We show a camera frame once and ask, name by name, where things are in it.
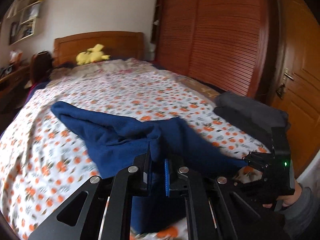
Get wooden desk cabinet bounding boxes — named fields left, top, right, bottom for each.
left=1, top=66, right=30, bottom=112

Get wooden bed headboard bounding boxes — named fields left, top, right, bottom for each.
left=53, top=31, right=145, bottom=67

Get wooden louvered wardrobe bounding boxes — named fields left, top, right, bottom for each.
left=155, top=0, right=279, bottom=102

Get wooden bedroom door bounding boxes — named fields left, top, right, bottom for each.
left=272, top=0, right=319, bottom=177

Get navy blue suit jacket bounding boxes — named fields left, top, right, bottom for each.
left=51, top=101, right=246, bottom=233

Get folded dark grey clothes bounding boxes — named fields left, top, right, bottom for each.
left=214, top=92, right=290, bottom=150

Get yellow Pikachu plush toy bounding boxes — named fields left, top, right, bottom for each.
left=76, top=44, right=110, bottom=66

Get dark chair by bed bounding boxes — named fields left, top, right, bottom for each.
left=30, top=51, right=53, bottom=85

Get grey sleeved right forearm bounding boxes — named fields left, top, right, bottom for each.
left=279, top=185, right=319, bottom=239

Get orange print bed sheet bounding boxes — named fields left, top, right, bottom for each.
left=1, top=69, right=267, bottom=239

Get person's right hand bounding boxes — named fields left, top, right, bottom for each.
left=277, top=179, right=302, bottom=207

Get metal door handle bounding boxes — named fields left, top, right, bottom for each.
left=276, top=68, right=294, bottom=99

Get white wall shelf unit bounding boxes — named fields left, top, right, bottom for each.
left=7, top=0, right=45, bottom=45

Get orange bag on desk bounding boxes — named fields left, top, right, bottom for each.
left=9, top=49, right=23, bottom=64

